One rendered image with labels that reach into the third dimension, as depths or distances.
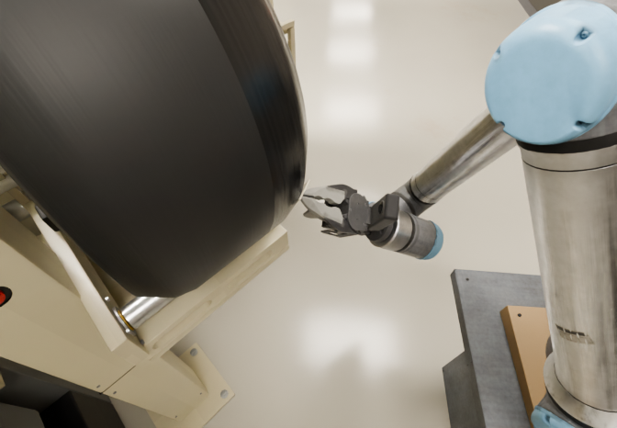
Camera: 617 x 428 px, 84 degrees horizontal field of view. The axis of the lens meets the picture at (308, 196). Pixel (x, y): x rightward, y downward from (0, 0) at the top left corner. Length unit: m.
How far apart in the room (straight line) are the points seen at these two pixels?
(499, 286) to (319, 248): 0.90
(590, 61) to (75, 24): 0.40
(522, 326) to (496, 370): 0.13
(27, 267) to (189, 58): 0.40
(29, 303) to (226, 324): 1.05
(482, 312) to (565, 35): 0.80
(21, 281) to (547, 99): 0.67
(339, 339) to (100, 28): 1.42
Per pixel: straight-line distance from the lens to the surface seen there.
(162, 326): 0.72
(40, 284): 0.64
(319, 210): 0.59
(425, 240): 0.77
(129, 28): 0.33
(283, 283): 1.65
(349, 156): 2.15
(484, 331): 1.05
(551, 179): 0.45
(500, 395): 1.01
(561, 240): 0.50
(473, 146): 0.70
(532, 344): 1.04
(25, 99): 0.32
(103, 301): 0.69
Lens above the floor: 1.50
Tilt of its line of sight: 51 degrees down
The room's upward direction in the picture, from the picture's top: straight up
